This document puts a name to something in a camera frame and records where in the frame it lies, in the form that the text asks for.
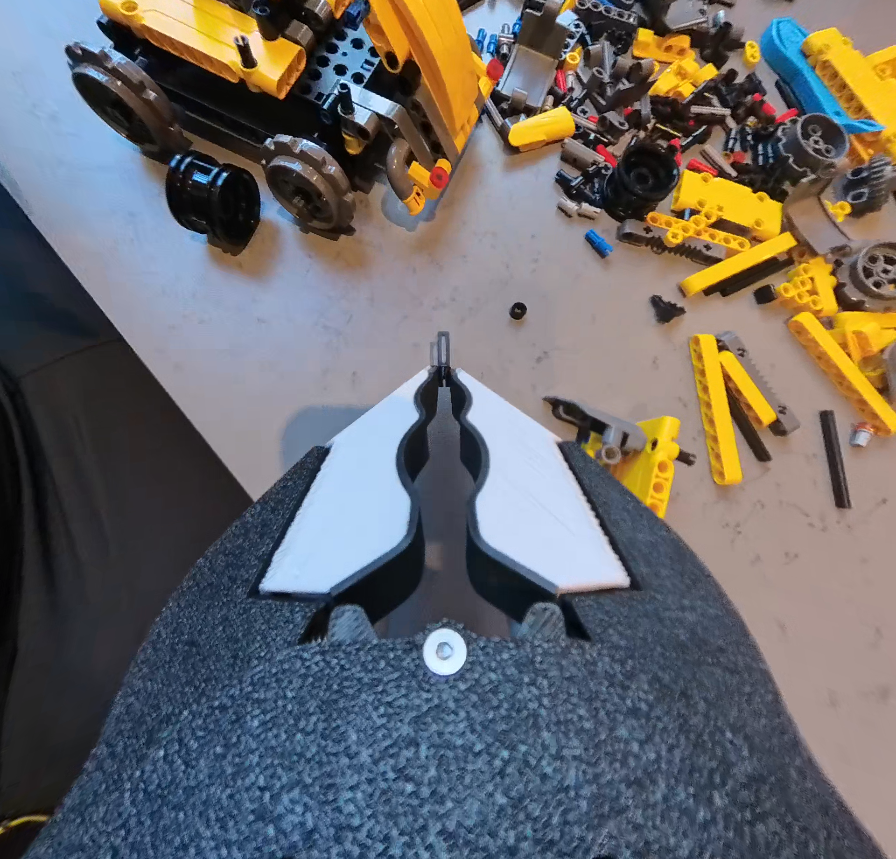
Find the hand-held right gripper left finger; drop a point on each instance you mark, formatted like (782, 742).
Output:
(350, 509)

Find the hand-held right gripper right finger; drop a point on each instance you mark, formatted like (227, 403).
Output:
(546, 509)

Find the small yellow grey brick assembly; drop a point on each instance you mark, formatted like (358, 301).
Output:
(651, 453)

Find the small black pin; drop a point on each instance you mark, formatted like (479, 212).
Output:
(443, 348)

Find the black toy wheel rim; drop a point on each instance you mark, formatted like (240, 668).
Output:
(210, 201)
(640, 180)

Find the grey desk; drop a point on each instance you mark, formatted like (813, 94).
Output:
(315, 327)

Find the long yellow beam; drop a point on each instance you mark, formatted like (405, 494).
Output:
(742, 264)
(840, 372)
(714, 411)

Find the black beam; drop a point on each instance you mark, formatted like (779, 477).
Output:
(752, 439)

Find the black three-way connector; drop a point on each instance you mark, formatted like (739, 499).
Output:
(665, 309)

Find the short yellow beam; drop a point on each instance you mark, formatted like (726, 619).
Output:
(745, 390)

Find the grey gear rack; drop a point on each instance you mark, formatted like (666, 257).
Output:
(770, 390)
(644, 237)

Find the person's legs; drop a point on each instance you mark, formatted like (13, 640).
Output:
(84, 488)

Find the small blue pin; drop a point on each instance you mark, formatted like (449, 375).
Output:
(598, 243)

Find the short black axle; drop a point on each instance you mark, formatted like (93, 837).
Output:
(835, 460)

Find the small light grey pin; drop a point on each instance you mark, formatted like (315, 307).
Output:
(861, 435)

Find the yellow rectangular panel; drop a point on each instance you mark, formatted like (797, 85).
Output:
(728, 201)

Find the yellow rounded fairing piece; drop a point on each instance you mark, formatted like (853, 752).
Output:
(539, 129)

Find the grey toothed wheel hub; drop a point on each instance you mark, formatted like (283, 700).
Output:
(871, 274)

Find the grey round hub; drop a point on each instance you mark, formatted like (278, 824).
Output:
(815, 141)

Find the pile of building brick pieces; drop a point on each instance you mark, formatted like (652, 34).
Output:
(665, 68)

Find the dark grey gear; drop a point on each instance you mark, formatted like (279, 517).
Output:
(868, 183)

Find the yellow toy vehicle model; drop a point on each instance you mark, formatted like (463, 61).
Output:
(280, 54)

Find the blue curved panel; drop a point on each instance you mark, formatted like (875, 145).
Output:
(798, 68)

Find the yellow beam frame assembly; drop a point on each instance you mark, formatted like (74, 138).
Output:
(854, 82)

